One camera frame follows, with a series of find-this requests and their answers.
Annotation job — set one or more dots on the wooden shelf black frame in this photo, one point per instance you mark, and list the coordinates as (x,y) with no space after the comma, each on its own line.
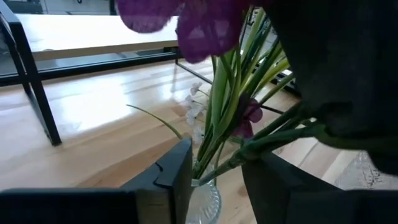
(93,31)

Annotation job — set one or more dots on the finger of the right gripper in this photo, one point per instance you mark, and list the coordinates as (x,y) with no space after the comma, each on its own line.
(342,62)

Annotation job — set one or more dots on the clear glass vase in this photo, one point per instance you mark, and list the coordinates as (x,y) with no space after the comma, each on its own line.
(205,202)
(357,177)

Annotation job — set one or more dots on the purple flower bunch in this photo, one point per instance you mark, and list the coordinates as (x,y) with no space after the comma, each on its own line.
(205,31)

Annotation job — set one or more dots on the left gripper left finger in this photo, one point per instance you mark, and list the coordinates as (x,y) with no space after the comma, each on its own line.
(171,180)

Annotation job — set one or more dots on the blue flower bunch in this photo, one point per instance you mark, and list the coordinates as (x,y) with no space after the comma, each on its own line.
(217,93)

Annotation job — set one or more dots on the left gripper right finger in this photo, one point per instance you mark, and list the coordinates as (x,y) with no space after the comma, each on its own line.
(273,186)

